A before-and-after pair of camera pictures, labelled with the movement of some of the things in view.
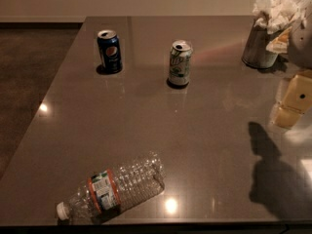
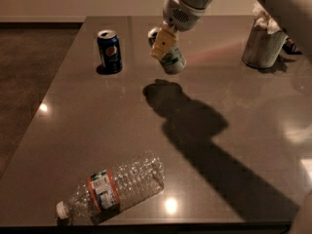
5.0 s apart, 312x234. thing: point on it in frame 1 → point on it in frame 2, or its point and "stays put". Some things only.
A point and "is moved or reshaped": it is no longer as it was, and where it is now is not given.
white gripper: x=301 y=49 → x=180 y=14
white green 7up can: x=180 y=54 is moved or reshaped
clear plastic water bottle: x=114 y=188 stays put
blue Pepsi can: x=111 y=51 stays put
